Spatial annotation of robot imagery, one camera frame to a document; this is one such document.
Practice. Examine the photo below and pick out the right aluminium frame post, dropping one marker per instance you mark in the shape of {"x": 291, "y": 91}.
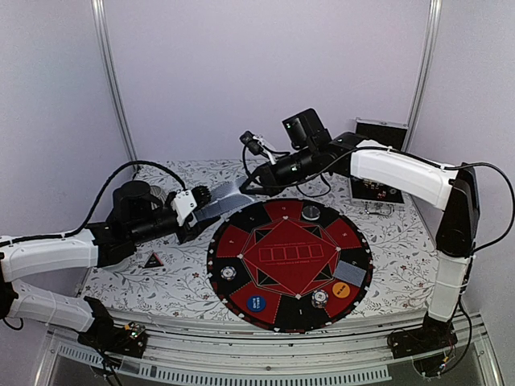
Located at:
{"x": 428, "y": 49}

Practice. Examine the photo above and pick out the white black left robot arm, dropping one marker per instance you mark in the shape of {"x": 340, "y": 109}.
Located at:
{"x": 137, "y": 216}

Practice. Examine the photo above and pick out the black white dealer button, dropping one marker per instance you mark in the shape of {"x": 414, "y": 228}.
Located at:
{"x": 311, "y": 213}

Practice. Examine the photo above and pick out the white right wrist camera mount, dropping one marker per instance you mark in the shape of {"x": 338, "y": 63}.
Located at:
{"x": 268, "y": 149}

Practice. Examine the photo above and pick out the striped grey ceramic cup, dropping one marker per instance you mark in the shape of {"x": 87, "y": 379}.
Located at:
{"x": 158, "y": 196}

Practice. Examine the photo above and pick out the left aluminium frame post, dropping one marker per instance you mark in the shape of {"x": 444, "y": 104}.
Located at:
{"x": 101, "y": 27}

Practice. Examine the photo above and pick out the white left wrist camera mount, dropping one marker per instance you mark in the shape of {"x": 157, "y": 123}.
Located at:
{"x": 183, "y": 205}

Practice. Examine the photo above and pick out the aluminium frame post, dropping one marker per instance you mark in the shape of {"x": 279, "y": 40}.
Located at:
{"x": 428, "y": 49}
{"x": 101, "y": 27}

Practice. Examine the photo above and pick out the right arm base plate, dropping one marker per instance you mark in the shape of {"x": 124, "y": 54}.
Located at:
{"x": 430, "y": 336}

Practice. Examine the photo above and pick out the blue small blind button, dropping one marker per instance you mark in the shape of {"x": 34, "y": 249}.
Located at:
{"x": 256, "y": 303}

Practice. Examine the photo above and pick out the blue playing card deck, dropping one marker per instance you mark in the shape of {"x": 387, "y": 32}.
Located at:
{"x": 224, "y": 198}

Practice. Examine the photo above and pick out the front aluminium rail frame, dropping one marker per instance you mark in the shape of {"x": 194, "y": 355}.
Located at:
{"x": 188, "y": 351}

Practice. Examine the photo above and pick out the orange big blind button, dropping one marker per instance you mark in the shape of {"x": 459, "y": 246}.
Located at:
{"x": 341, "y": 289}

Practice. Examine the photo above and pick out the white blue poker chip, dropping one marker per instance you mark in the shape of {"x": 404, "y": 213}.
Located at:
{"x": 228, "y": 273}

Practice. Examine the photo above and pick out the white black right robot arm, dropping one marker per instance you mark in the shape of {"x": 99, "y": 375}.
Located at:
{"x": 452, "y": 189}

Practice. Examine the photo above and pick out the black triangular card holder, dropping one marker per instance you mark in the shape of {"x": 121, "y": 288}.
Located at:
{"x": 153, "y": 261}

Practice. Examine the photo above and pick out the round red black poker mat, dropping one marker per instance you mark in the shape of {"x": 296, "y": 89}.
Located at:
{"x": 285, "y": 258}

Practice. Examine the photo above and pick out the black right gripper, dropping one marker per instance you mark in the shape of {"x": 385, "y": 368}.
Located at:
{"x": 272, "y": 182}

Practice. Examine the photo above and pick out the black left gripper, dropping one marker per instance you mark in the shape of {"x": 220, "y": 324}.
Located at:
{"x": 190, "y": 232}

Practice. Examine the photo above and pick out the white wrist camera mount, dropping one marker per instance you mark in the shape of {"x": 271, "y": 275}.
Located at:
{"x": 268, "y": 149}
{"x": 183, "y": 205}

